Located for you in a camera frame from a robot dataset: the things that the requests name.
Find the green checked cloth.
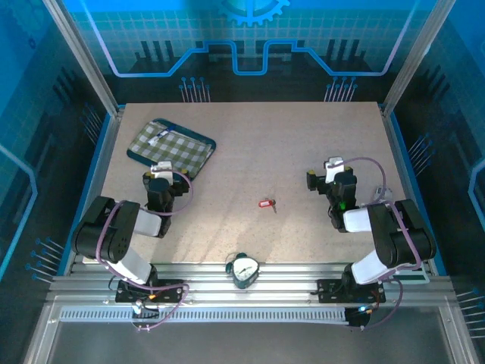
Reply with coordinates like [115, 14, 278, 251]
[130, 120, 214, 179]

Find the blue white marker pen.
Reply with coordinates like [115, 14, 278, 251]
[148, 127, 176, 146]

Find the teal plastic tray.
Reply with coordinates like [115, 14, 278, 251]
[126, 118, 217, 181]

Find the teal alarm clock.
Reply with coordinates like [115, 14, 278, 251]
[224, 253, 261, 290]

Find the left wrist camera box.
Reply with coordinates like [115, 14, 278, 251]
[149, 161, 174, 180]

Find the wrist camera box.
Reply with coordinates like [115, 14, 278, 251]
[149, 161, 174, 180]
[323, 156, 346, 183]

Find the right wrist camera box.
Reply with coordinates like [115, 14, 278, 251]
[323, 156, 346, 183]

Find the aluminium side rail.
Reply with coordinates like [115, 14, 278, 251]
[380, 104, 437, 274]
[64, 108, 124, 276]

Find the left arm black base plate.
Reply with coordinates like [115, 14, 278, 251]
[115, 279, 185, 304]

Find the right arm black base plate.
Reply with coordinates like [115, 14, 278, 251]
[317, 278, 386, 304]

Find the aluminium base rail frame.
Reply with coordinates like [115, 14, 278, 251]
[48, 261, 452, 309]

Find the aluminium frame post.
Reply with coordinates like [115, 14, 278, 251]
[382, 0, 455, 115]
[41, 0, 122, 115]

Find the slotted grey cable duct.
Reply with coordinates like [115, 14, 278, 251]
[59, 307, 348, 324]

